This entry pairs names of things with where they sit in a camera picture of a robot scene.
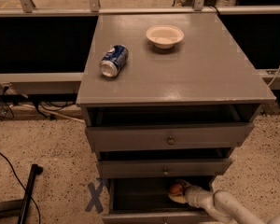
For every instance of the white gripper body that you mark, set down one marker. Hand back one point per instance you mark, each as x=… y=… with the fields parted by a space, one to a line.
x=191 y=192

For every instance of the black metal stand leg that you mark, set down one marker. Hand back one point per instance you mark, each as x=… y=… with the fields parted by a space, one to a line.
x=19 y=208

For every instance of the blue crushed soda can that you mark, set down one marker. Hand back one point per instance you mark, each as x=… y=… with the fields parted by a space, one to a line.
x=113 y=61

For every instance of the white paper bowl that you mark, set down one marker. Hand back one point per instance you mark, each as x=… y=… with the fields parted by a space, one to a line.
x=164 y=36

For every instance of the grey bottom drawer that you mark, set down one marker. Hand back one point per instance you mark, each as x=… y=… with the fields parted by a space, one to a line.
x=146 y=201

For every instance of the red apple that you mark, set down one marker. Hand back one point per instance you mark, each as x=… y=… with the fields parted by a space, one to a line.
x=176 y=189

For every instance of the grey middle drawer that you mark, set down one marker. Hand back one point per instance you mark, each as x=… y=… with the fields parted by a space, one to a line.
x=163 y=163

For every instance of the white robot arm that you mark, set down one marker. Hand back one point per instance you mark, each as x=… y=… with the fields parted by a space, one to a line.
x=220 y=205

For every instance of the grey top drawer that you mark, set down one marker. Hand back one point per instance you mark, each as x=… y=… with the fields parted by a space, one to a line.
x=145 y=128

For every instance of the grey metal railing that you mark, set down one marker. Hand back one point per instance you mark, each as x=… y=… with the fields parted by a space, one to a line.
x=93 y=6

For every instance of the grey drawer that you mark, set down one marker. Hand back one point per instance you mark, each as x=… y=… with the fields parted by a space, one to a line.
x=163 y=163
x=146 y=201
x=145 y=128

